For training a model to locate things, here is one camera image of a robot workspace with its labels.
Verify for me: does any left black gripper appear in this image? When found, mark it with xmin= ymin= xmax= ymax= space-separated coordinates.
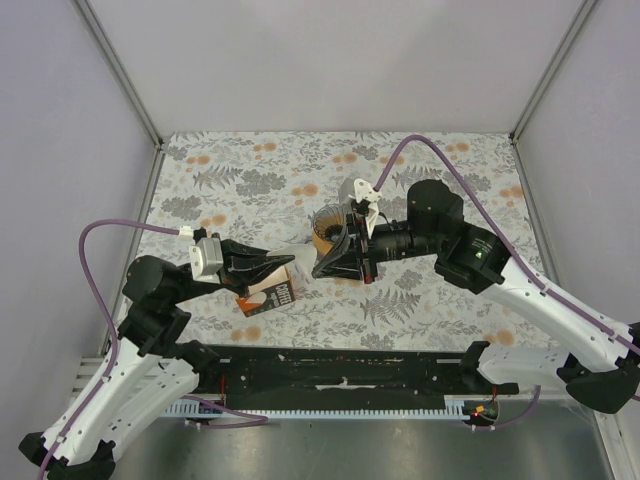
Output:
xmin=168 ymin=236 xmax=296 ymax=303

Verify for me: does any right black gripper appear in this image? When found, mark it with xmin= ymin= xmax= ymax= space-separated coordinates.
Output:
xmin=313 ymin=211 xmax=442 ymax=285

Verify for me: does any tan wooden dripper collar ring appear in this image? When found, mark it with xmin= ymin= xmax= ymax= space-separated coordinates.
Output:
xmin=310 ymin=224 xmax=351 ymax=259

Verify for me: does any clear ribbed glass dripper cone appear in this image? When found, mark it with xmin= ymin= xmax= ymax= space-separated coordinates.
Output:
xmin=311 ymin=204 xmax=347 ymax=253

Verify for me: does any cream paper coffee filter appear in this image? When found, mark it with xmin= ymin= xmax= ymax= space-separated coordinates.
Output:
xmin=267 ymin=244 xmax=318 ymax=280

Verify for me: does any orange black coffee filter box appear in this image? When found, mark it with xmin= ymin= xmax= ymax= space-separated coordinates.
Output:
xmin=236 ymin=266 xmax=295 ymax=317

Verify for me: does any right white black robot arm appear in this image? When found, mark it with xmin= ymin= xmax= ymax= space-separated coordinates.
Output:
xmin=312 ymin=179 xmax=639 ymax=414

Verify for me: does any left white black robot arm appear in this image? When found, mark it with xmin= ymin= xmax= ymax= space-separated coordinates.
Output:
xmin=19 ymin=237 xmax=296 ymax=479

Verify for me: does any floral patterned table mat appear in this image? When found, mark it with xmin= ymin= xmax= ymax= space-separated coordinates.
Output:
xmin=138 ymin=132 xmax=551 ymax=351

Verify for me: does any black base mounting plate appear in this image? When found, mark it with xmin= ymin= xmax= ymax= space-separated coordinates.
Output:
xmin=149 ymin=342 xmax=521 ymax=401

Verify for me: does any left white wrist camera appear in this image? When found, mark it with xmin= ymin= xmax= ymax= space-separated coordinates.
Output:
xmin=178 ymin=226 xmax=224 ymax=284

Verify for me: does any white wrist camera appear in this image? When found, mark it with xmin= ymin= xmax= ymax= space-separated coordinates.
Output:
xmin=338 ymin=178 xmax=382 ymax=238
xmin=178 ymin=226 xmax=224 ymax=284

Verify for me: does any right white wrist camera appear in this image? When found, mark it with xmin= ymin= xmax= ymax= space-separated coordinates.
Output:
xmin=338 ymin=178 xmax=382 ymax=238

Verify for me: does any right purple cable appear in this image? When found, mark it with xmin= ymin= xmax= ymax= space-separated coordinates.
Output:
xmin=372 ymin=134 xmax=640 ymax=432

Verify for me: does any purple cable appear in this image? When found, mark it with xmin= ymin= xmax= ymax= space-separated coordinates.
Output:
xmin=372 ymin=134 xmax=640 ymax=432
xmin=34 ymin=218 xmax=271 ymax=480

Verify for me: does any white slotted cable duct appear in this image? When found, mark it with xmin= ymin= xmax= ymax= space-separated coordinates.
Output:
xmin=160 ymin=398 xmax=499 ymax=421

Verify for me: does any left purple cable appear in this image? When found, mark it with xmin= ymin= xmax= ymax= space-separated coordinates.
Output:
xmin=34 ymin=218 xmax=271 ymax=480

